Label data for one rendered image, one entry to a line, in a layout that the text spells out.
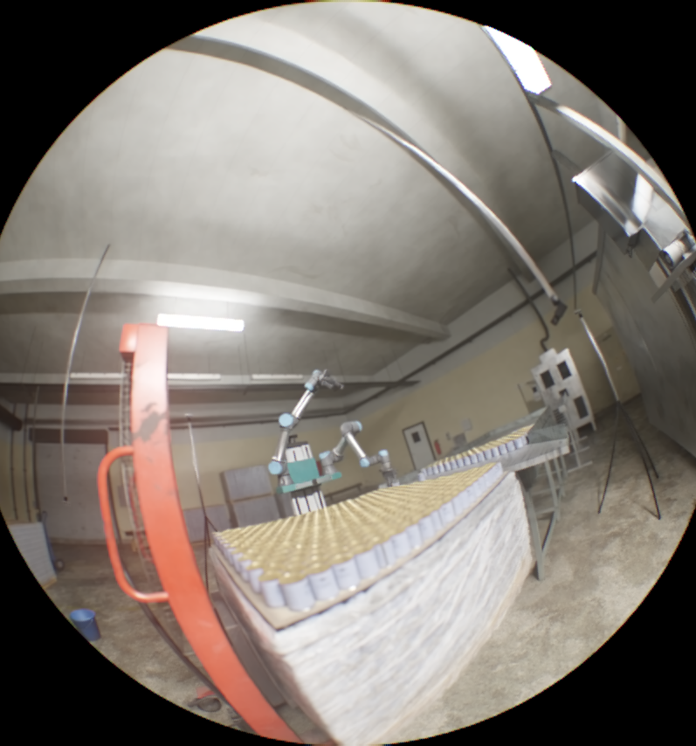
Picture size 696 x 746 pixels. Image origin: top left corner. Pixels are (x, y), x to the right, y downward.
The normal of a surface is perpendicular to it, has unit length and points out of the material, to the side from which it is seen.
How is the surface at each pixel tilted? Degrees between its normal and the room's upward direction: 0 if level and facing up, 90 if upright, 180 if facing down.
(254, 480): 92
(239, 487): 88
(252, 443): 90
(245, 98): 180
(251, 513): 91
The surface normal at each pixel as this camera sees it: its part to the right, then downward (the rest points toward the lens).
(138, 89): 0.27, 0.90
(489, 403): -0.77, -0.01
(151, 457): 0.58, -0.44
